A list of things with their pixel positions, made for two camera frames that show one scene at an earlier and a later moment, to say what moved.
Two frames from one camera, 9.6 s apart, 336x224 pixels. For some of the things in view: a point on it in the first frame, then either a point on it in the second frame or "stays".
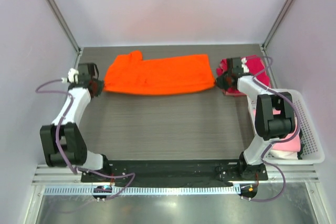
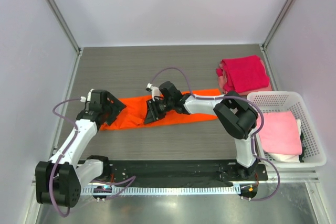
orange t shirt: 130,73 -> 133,114
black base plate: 176,173 stays
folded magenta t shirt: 253,64 stays
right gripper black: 220,82 -> 151,116
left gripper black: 100,86 -> 118,105
